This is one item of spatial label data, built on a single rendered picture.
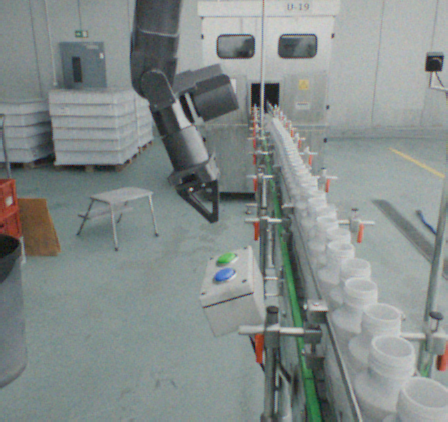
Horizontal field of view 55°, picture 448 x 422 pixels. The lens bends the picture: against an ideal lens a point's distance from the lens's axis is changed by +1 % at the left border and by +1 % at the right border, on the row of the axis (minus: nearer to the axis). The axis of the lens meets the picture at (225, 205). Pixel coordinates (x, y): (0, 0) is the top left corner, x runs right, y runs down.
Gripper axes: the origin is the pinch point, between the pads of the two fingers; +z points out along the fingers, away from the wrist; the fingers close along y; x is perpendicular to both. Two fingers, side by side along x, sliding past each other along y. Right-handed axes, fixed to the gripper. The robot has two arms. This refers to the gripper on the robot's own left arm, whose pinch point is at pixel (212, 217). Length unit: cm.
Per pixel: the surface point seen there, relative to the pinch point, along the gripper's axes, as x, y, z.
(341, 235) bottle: -18.2, 1.0, 9.9
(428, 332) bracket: -23.5, -15.3, 19.0
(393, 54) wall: -312, 961, 55
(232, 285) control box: -1.0, -9.6, 7.7
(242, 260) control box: -2.3, -1.9, 7.8
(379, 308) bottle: -17.9, -22.5, 9.1
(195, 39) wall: 84, 961, -129
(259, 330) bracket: -3.3, -15.1, 12.4
